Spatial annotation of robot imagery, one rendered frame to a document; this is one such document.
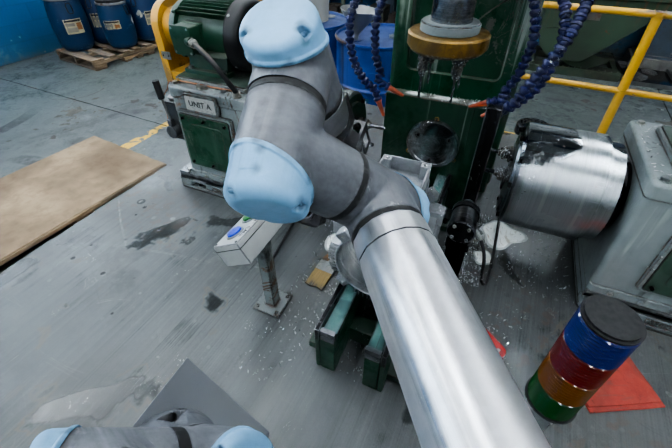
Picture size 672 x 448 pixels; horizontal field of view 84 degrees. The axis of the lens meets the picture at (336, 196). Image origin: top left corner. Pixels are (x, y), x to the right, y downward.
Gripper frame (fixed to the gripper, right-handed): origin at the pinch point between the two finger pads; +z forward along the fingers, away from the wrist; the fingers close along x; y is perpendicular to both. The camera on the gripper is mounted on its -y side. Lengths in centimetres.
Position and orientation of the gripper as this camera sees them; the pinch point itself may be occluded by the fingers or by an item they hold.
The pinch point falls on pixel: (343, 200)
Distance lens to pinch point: 62.9
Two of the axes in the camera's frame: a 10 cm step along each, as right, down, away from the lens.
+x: -9.1, -2.5, 3.2
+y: 3.5, -8.8, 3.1
